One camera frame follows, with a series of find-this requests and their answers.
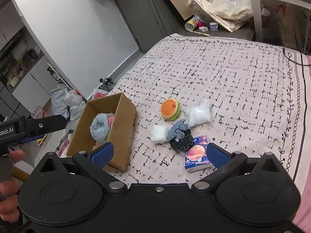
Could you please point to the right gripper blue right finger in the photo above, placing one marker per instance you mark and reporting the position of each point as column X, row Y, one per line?
column 227, row 165

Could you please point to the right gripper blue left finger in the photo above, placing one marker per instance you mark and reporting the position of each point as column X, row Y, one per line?
column 93, row 163

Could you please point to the blue planet tissue pack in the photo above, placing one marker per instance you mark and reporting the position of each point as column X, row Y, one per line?
column 196, row 157

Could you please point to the black knitted pouch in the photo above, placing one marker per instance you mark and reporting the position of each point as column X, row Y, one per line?
column 183, row 144

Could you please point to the grey knitted cloth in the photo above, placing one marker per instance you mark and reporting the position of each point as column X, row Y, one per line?
column 177, row 131

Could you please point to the person's left hand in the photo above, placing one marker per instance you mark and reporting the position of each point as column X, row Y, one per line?
column 9, row 188

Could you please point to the grey pink plush toy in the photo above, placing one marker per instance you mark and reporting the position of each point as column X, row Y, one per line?
column 101, row 126

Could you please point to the brown cardboard box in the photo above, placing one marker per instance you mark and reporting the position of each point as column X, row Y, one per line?
column 121, row 132

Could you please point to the white storage cabinet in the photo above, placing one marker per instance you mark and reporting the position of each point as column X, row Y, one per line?
column 29, row 81

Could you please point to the large white stuffing bag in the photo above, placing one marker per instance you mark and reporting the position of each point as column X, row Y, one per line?
column 199, row 114

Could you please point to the grey white garbage bags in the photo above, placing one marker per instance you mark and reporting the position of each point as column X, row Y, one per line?
column 66, row 102

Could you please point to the white black patterned bedspread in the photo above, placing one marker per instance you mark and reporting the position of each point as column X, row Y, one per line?
column 257, row 92

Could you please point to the red white plastic bag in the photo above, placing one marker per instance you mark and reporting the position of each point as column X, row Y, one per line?
column 98, row 93

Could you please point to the small white stuffing bag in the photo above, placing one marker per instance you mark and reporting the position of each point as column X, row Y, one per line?
column 159, row 134

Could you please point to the orange hamburger plush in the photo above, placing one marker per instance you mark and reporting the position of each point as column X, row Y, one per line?
column 170, row 109

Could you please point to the black white sneakers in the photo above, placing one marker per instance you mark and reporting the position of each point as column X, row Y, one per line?
column 106, row 84

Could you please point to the pink bed sheet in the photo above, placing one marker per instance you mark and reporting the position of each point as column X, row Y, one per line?
column 302, row 219

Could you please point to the small purple box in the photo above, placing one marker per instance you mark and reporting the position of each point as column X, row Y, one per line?
column 213, row 26

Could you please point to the white yellow cylinder can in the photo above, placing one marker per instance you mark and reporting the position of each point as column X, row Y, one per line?
column 195, row 22

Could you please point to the clear plastic bag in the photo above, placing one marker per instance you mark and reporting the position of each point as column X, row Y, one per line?
column 232, row 10

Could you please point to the dark grey wardrobe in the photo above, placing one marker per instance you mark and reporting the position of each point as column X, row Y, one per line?
column 149, row 21

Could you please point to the beige patterned tote bag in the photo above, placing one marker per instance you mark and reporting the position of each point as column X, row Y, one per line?
column 229, row 25

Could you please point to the white desk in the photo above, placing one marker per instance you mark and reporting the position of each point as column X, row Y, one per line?
column 283, row 22

